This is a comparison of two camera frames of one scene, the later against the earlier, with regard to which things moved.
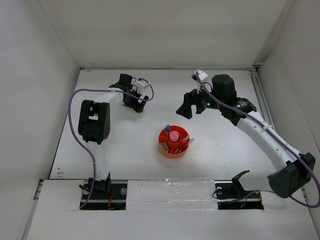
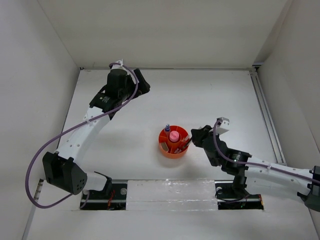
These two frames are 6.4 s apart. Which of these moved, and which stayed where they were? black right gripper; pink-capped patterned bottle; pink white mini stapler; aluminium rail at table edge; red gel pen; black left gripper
Moved: black left gripper; black right gripper
Stayed: red gel pen; aluminium rail at table edge; pink white mini stapler; pink-capped patterned bottle
